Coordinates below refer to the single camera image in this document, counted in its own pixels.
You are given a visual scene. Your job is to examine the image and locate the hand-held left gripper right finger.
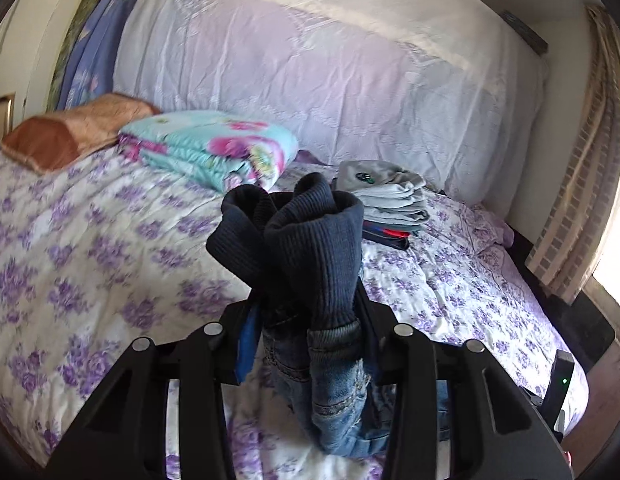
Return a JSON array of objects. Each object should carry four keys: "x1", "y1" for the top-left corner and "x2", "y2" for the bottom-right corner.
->
[{"x1": 352, "y1": 280, "x2": 576, "y2": 480}]

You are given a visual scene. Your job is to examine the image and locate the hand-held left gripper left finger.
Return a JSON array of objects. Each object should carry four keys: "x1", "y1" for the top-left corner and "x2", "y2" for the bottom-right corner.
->
[{"x1": 42, "y1": 295, "x2": 265, "y2": 480}]

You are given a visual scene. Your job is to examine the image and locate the blue denim pants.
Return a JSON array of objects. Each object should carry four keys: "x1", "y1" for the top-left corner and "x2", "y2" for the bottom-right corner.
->
[{"x1": 206, "y1": 172, "x2": 451, "y2": 458}]

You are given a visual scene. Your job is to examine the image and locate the folded black garment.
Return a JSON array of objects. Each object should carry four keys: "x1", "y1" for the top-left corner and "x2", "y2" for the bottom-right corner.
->
[{"x1": 362, "y1": 224, "x2": 414, "y2": 252}]

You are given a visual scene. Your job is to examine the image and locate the stack of folded clothes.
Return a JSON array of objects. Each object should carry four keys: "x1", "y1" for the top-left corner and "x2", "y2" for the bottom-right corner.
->
[{"x1": 332, "y1": 160, "x2": 431, "y2": 234}]

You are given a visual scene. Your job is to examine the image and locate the purple floral pillow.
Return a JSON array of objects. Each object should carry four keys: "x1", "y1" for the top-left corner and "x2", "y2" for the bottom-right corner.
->
[{"x1": 455, "y1": 200, "x2": 517, "y2": 261}]

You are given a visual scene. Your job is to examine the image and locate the purple floral bedspread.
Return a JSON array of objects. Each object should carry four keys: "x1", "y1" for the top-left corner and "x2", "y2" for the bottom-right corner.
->
[{"x1": 0, "y1": 145, "x2": 591, "y2": 480}]

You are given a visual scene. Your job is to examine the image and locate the folded floral blanket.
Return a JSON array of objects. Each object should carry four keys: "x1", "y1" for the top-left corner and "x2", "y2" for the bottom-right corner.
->
[{"x1": 117, "y1": 110, "x2": 301, "y2": 194}]

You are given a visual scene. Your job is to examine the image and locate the beige checked curtain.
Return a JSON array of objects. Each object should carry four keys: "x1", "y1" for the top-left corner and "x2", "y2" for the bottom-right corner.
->
[{"x1": 525, "y1": 5, "x2": 620, "y2": 306}]

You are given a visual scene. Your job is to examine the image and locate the brown satin pillow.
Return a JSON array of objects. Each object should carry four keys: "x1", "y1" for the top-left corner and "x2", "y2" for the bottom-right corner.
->
[{"x1": 0, "y1": 92, "x2": 161, "y2": 174}]

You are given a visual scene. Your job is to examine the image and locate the blue floral cloth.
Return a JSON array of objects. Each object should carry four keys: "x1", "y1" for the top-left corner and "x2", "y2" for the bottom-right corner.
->
[{"x1": 57, "y1": 0, "x2": 163, "y2": 112}]

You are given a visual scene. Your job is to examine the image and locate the green patterned cloth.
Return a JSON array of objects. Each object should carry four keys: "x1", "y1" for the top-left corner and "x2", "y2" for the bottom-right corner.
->
[{"x1": 46, "y1": 0, "x2": 99, "y2": 112}]

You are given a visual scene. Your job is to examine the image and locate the wooden headboard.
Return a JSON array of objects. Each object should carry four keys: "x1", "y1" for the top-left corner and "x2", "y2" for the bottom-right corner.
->
[{"x1": 500, "y1": 9, "x2": 549, "y2": 56}]

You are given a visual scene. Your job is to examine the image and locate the white door panel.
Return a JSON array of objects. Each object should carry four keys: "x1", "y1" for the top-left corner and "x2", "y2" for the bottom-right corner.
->
[{"x1": 0, "y1": 0, "x2": 89, "y2": 117}]

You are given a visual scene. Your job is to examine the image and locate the black bed frame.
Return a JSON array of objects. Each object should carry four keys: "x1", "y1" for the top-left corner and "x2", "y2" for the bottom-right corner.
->
[{"x1": 505, "y1": 230, "x2": 617, "y2": 363}]

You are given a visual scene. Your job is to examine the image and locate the gold picture frame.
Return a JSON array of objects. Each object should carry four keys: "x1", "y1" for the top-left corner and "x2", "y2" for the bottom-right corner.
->
[{"x1": 0, "y1": 92, "x2": 17, "y2": 145}]

